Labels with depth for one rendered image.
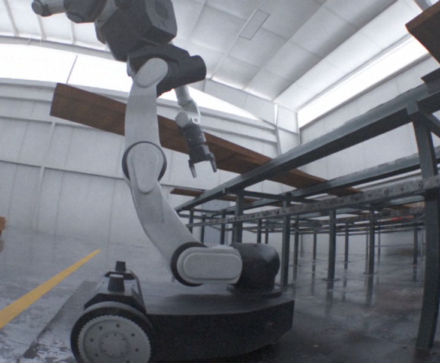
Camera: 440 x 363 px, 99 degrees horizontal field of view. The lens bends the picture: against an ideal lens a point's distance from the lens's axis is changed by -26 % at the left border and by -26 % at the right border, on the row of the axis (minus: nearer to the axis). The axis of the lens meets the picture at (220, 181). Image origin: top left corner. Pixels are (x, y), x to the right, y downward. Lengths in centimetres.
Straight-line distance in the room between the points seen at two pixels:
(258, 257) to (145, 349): 48
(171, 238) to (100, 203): 780
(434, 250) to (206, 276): 72
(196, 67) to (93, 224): 780
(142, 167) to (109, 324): 44
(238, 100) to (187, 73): 974
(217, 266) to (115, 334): 37
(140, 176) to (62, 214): 804
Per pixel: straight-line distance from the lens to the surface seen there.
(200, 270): 77
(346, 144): 116
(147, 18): 99
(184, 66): 100
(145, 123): 86
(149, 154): 77
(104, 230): 852
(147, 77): 90
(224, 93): 1058
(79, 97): 113
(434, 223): 90
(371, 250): 317
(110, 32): 108
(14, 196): 944
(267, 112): 1116
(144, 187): 74
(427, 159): 93
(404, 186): 87
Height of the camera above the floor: 37
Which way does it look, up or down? 13 degrees up
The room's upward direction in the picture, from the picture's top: 3 degrees clockwise
